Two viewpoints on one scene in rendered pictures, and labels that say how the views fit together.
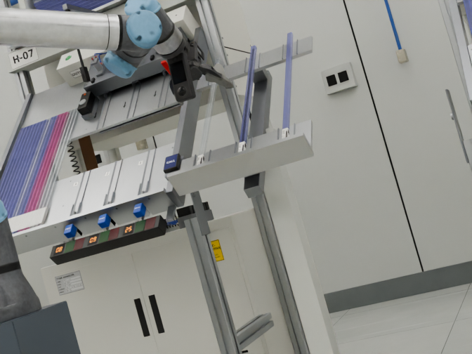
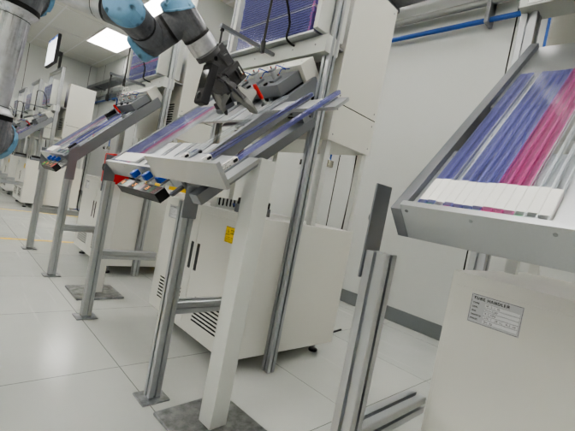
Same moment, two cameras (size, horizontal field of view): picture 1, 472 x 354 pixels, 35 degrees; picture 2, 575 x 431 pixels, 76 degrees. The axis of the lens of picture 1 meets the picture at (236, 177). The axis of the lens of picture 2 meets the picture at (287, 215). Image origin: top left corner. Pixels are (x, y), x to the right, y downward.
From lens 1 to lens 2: 1.19 m
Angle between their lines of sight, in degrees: 24
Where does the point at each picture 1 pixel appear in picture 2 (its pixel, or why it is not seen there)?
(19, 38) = not seen: outside the picture
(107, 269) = not seen: hidden behind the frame
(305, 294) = (227, 303)
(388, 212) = (448, 278)
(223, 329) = (165, 292)
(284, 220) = (240, 237)
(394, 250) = (439, 304)
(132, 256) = (201, 213)
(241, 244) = not seen: hidden behind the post
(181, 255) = (220, 227)
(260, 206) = (293, 224)
